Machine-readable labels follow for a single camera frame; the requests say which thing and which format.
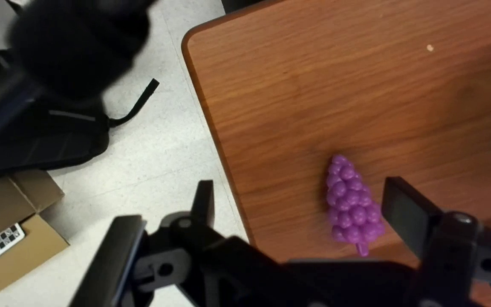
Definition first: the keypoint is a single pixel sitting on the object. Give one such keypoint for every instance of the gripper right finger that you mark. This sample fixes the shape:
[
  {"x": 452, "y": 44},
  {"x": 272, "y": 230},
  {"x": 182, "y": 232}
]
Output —
[{"x": 450, "y": 238}]

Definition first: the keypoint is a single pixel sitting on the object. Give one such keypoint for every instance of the brown cardboard box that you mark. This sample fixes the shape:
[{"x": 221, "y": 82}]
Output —
[{"x": 24, "y": 251}]

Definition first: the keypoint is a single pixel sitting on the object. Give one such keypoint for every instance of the purple toy grape bunch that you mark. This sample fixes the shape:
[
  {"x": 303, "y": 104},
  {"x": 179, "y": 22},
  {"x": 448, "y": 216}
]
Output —
[{"x": 352, "y": 209}]

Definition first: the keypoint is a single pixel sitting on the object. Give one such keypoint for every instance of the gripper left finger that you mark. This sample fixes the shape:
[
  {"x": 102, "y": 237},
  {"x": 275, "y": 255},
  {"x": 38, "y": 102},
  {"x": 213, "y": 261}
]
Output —
[{"x": 186, "y": 238}]

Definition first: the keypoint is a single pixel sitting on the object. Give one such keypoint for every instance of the black backpack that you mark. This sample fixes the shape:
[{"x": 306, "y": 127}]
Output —
[{"x": 36, "y": 136}]

